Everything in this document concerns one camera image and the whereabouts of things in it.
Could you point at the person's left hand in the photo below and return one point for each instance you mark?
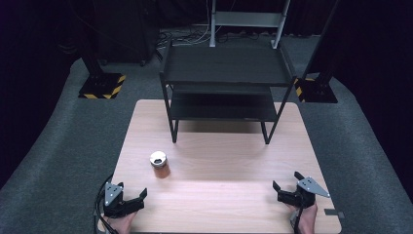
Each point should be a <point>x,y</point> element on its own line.
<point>120,223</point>

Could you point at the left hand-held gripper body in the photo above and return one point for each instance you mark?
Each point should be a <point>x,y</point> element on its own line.
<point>120,205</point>

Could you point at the person's right hand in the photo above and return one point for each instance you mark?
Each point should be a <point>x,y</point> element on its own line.
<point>307,220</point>

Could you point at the black slanted stand pole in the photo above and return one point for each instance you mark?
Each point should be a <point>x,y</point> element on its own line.
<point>321,39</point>

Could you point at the spice jar with silver lid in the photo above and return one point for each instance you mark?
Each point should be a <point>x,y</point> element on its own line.
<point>159,164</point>

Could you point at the black two-tier metal shelf rack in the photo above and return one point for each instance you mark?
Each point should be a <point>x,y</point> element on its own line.
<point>224,66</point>

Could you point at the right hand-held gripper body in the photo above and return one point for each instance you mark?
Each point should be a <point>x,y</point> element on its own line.
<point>302,194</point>

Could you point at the black tape strip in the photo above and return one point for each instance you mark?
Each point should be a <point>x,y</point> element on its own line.
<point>334,213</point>

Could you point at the large black box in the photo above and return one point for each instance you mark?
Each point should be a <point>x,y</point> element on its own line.
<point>126,29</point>

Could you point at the grey metal stand frame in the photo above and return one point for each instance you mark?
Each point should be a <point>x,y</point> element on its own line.
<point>246,19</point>

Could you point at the black stand base yellow stripes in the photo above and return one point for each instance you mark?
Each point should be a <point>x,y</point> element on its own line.
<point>103,86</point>
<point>316,91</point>

